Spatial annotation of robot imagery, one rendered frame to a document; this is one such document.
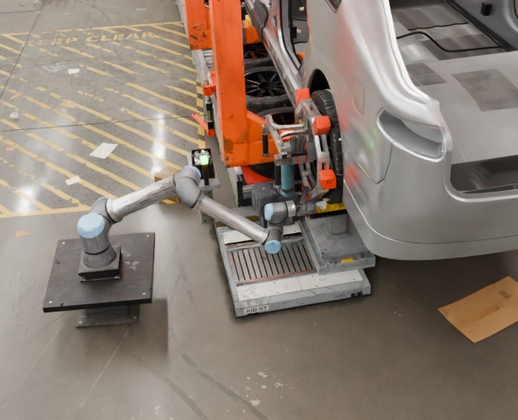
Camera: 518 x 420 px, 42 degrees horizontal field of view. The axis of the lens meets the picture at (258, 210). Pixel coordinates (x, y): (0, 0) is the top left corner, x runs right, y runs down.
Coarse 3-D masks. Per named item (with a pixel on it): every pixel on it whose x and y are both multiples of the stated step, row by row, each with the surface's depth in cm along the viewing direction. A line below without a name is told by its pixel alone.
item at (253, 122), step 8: (248, 112) 429; (248, 120) 421; (256, 120) 427; (264, 120) 436; (248, 128) 425; (256, 128) 426; (248, 136) 427; (256, 136) 429; (288, 136) 435; (256, 144) 430; (272, 144) 432; (256, 152) 434; (272, 152) 436; (256, 160) 437; (264, 160) 438; (272, 160) 440
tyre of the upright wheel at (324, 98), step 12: (312, 96) 389; (324, 96) 371; (324, 108) 365; (336, 120) 359; (336, 132) 358; (336, 144) 357; (336, 156) 358; (312, 168) 416; (336, 168) 361; (336, 180) 365; (336, 192) 371
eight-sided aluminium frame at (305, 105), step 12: (300, 108) 386; (312, 108) 376; (312, 120) 363; (324, 144) 362; (324, 156) 361; (300, 168) 411; (324, 168) 368; (312, 180) 404; (312, 192) 389; (324, 192) 380
